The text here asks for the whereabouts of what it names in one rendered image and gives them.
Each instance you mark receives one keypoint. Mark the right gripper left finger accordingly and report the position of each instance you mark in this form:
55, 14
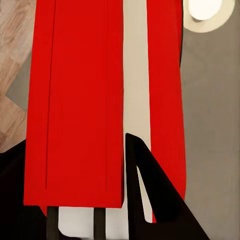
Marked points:
12, 181

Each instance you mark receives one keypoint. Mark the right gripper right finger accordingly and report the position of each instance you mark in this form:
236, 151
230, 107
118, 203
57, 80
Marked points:
174, 220

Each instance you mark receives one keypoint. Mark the radio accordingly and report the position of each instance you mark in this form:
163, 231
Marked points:
101, 69

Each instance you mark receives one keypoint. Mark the coffee table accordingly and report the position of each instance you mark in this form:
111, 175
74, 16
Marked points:
210, 89

